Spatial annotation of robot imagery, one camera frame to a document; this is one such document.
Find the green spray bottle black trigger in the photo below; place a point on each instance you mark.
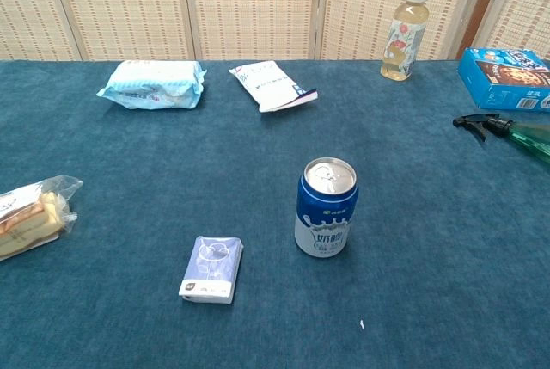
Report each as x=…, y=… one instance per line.
x=532, y=134

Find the yellow tea bottle white cap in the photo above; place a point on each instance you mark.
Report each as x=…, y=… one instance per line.
x=403, y=42

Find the blue white drink can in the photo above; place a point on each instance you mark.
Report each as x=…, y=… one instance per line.
x=325, y=214

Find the white snack bag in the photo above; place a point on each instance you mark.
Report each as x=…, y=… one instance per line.
x=273, y=85

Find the blue felt table cover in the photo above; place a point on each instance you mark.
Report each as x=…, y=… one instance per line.
x=172, y=162

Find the purple pocket tissue pack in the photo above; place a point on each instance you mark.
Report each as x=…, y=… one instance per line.
x=211, y=268

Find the light blue wet wipes pack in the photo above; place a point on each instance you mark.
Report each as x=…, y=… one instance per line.
x=152, y=83

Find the bamboo folding screen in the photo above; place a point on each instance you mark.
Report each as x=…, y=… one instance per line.
x=253, y=7

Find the blue cookie box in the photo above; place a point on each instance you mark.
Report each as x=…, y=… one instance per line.
x=502, y=81

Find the plastic wrapped cake slices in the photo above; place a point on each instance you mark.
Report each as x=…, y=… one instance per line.
x=30, y=218

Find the brown wooden post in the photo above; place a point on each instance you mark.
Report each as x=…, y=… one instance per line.
x=483, y=3

